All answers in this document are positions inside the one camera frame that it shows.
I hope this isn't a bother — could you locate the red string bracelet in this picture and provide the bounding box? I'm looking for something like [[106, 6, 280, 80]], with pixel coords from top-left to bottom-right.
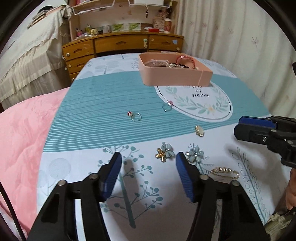
[[176, 54, 197, 69]]

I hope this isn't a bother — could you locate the black bead bracelet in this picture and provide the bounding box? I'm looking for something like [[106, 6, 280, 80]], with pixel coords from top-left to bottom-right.
[[167, 63, 198, 70]]

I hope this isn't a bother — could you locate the red stone ring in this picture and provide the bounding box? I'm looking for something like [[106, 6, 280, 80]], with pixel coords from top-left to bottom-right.
[[126, 111, 142, 122]]

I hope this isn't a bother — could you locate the pink smart band watch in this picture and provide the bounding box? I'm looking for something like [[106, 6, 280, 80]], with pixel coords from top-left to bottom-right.
[[144, 59, 169, 67]]

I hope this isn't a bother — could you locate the cream knit sleeve forearm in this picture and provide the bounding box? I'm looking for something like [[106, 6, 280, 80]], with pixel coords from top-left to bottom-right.
[[263, 194, 295, 239]]

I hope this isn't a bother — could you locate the right hand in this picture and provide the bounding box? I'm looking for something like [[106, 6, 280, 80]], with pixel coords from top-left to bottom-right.
[[285, 168, 296, 210]]

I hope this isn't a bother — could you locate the gold pearl hair clip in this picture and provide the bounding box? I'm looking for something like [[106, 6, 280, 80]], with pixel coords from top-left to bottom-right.
[[210, 167, 240, 180]]

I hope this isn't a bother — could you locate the oval white gem brooch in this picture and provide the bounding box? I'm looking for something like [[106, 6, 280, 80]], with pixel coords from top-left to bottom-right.
[[195, 126, 205, 137]]

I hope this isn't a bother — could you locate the floral cream curtain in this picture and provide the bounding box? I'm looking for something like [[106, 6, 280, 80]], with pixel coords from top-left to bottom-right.
[[176, 1, 295, 117]]

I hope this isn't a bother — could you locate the blue flower gold earring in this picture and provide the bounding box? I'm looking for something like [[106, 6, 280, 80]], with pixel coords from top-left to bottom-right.
[[155, 142, 175, 163]]

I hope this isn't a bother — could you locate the pink fluffy blanket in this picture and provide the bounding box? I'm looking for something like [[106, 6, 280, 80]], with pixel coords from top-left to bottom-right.
[[1, 88, 68, 232]]

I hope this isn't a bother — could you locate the pink storage tray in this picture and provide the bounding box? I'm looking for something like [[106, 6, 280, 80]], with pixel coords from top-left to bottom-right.
[[138, 52, 213, 87]]

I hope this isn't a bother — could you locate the tree print tablecloth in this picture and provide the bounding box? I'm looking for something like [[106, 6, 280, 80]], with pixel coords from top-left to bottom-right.
[[37, 54, 290, 240]]

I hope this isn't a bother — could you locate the lace covered piano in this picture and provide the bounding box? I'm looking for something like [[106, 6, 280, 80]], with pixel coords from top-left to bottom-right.
[[1, 6, 71, 109]]

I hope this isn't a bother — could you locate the wooden desk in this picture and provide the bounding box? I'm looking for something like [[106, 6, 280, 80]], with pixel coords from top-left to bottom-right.
[[62, 31, 185, 82]]

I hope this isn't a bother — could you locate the pink stone ring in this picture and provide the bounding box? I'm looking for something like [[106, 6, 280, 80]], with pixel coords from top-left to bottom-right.
[[162, 100, 174, 112]]

